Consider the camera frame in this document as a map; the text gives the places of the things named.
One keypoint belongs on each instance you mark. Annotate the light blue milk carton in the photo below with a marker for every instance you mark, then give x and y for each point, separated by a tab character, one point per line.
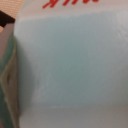
73	63

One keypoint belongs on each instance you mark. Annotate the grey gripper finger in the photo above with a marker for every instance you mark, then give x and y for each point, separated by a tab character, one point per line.
9	108

